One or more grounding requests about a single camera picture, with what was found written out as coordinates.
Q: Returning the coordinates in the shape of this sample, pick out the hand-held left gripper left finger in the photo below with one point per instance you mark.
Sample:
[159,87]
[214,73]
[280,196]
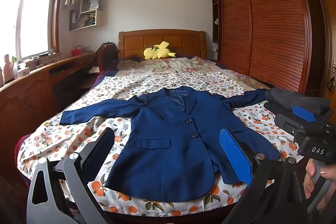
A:
[100,150]

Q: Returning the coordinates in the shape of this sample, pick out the dark brown bag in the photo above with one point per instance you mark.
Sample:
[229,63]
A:
[106,56]

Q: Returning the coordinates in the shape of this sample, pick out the wooden bed headboard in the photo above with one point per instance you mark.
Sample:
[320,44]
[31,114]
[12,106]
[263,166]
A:
[136,43]

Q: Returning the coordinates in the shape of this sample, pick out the orange fruit print bedsheet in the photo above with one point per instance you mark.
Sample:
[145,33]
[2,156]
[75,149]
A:
[78,134]

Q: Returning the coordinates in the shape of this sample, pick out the wooden door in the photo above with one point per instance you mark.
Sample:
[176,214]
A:
[329,29]

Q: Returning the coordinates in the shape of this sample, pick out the wooden louvered wardrobe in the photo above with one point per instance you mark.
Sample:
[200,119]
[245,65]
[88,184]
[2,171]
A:
[275,29]

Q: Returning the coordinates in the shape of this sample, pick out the yellow plush toy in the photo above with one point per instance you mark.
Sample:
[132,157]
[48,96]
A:
[155,52]

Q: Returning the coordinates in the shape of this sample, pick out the white paper bag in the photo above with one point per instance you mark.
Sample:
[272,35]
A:
[90,3]

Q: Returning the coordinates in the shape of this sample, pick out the pink bottle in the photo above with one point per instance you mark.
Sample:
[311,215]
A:
[8,69]

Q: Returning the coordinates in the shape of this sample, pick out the white tissue box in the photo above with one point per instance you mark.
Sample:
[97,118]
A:
[23,72]

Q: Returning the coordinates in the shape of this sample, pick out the dark grey folded cloth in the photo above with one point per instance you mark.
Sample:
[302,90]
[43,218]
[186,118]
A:
[294,98]

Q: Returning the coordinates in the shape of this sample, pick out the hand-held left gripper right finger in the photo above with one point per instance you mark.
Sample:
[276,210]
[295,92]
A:
[235,155]

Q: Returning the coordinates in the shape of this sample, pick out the beige floral quilt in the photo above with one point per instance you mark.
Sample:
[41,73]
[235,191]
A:
[170,65]

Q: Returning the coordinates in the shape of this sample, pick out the black folded cloth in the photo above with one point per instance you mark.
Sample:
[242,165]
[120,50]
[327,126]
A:
[275,108]

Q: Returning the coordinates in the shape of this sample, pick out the long wooden desk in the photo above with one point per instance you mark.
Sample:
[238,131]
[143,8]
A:
[26,98]

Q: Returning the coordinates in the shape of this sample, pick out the red bowl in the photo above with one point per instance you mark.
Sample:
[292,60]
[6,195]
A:
[76,53]

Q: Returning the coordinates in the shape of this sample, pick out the navy blue blazer jacket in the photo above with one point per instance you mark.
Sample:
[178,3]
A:
[162,150]

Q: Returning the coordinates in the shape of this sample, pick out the row of books and files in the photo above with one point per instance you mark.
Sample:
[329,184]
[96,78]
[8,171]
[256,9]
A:
[84,20]

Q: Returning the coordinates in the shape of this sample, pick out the window with wooden frame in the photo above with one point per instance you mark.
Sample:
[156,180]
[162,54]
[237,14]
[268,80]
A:
[36,16]

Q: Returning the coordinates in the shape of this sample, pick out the person's right hand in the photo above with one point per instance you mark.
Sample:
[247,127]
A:
[309,179]

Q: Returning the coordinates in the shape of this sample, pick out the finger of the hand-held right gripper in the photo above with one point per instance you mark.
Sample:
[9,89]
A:
[303,113]
[286,121]

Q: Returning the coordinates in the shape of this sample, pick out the cream wall shelf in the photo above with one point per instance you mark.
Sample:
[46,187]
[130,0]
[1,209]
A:
[99,19]

